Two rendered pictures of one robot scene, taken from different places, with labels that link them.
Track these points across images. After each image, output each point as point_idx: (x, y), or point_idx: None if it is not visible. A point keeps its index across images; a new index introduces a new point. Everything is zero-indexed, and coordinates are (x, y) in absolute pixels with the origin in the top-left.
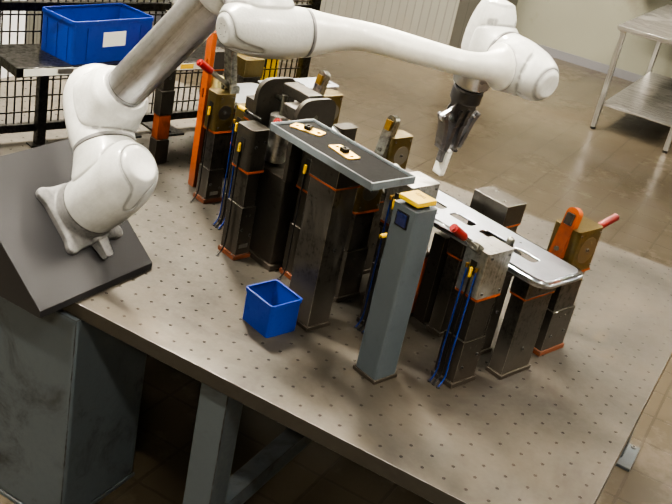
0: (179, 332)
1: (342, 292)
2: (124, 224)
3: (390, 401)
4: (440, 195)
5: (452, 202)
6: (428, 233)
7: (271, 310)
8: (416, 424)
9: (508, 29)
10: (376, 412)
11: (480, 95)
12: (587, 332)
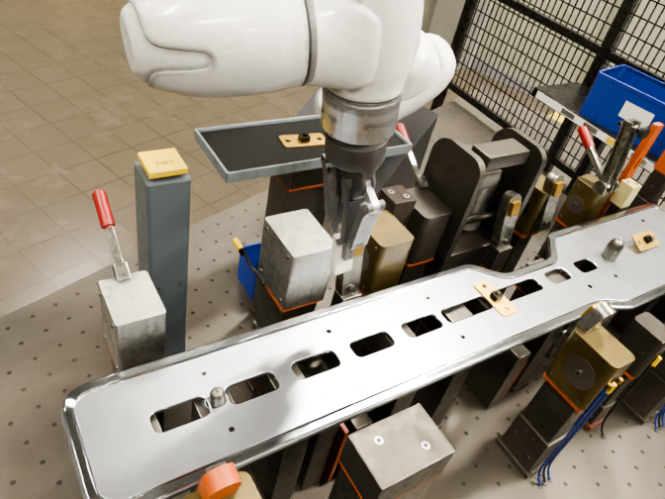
0: (246, 223)
1: None
2: (377, 182)
3: (104, 349)
4: (407, 363)
5: (383, 372)
6: (144, 211)
7: None
8: (54, 360)
9: None
10: (88, 330)
11: (331, 141)
12: None
